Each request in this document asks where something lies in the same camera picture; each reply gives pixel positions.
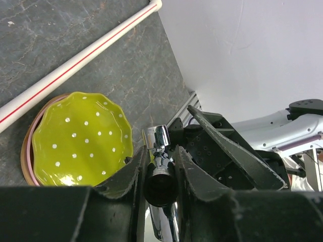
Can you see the white PVC pipe frame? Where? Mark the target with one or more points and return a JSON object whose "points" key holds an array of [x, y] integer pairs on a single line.
{"points": [[18, 106]]}

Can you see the pink rimmed plate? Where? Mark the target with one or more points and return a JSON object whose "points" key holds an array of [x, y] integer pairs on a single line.
{"points": [[26, 156]]}

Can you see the green dotted plate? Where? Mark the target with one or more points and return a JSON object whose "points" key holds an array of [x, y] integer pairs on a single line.
{"points": [[82, 139]]}

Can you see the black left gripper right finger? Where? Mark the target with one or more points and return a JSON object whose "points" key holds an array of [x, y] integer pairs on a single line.
{"points": [[209, 211]]}

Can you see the chrome metal faucet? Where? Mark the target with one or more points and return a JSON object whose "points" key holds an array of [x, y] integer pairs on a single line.
{"points": [[160, 185]]}

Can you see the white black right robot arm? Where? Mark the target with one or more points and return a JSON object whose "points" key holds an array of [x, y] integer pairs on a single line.
{"points": [[289, 141]]}

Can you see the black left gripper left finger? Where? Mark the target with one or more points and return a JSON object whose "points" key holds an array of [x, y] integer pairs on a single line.
{"points": [[112, 211]]}

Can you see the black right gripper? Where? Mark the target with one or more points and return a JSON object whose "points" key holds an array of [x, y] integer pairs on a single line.
{"points": [[223, 159]]}

